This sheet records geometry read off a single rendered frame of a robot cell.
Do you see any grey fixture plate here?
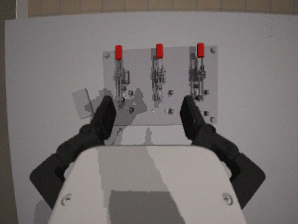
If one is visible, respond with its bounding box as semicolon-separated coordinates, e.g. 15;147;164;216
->
103;46;218;125

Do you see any grey toggle clamp with red handle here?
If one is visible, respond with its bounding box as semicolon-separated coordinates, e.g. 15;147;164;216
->
115;45;130;104

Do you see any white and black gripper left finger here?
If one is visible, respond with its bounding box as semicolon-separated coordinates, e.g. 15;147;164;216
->
29;96;116;210

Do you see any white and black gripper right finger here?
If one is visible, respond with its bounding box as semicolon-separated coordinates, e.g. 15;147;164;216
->
180;95;266;210

